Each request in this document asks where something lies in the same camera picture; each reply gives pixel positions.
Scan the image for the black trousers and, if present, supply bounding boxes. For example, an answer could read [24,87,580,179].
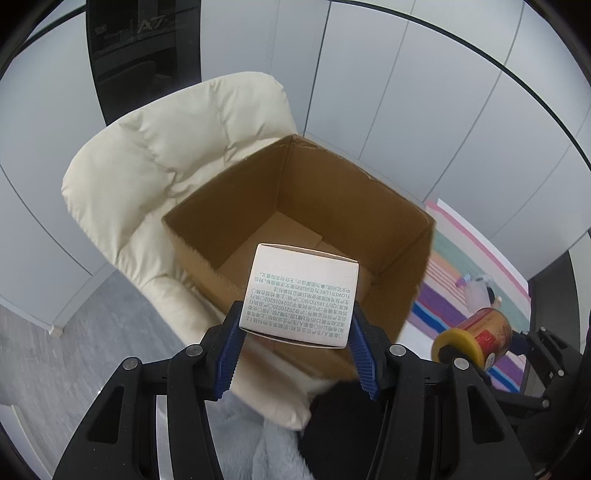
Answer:
[298,381,393,480]

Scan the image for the red and gold can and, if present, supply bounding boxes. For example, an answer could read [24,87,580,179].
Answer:
[431,308,514,372]

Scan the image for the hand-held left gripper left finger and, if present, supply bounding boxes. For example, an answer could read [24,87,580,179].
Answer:
[53,301,247,480]

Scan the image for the light blue fluffy blanket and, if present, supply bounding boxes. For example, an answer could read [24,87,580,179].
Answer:
[203,392,315,480]

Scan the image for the black glass panel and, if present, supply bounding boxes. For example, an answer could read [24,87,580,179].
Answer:
[87,0,202,127]

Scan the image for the brown cardboard box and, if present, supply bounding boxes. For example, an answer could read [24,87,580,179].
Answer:
[161,134,437,384]

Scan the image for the frosted plastic bottle purple cap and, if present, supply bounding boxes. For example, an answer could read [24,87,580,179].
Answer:
[457,273,497,308]

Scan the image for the striped colourful cloth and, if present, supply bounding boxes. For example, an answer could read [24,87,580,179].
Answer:
[406,200,532,393]

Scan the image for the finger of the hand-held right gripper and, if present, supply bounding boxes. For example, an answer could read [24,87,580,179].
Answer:
[496,388,552,418]
[510,327,583,398]

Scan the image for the cream padded chair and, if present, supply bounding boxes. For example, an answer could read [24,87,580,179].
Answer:
[61,71,333,432]

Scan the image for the small pale beige carton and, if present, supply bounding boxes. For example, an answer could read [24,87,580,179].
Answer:
[239,243,360,349]

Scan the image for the white small table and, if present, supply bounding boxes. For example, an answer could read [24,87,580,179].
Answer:
[402,198,532,356]

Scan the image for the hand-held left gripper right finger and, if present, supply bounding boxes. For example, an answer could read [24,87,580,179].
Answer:
[348,307,536,480]

